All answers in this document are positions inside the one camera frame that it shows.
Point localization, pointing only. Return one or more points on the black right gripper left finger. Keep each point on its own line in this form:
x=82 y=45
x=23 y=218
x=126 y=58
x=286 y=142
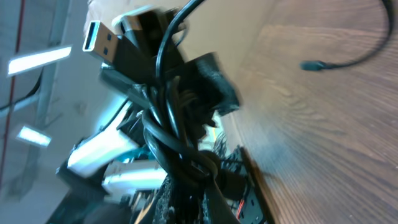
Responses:
x=158 y=211

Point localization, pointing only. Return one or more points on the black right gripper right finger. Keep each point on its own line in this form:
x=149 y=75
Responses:
x=216 y=210

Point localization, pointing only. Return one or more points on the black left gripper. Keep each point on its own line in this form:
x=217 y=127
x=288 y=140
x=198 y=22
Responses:
x=201 y=75

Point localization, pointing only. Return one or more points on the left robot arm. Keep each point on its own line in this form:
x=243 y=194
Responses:
x=169 y=113

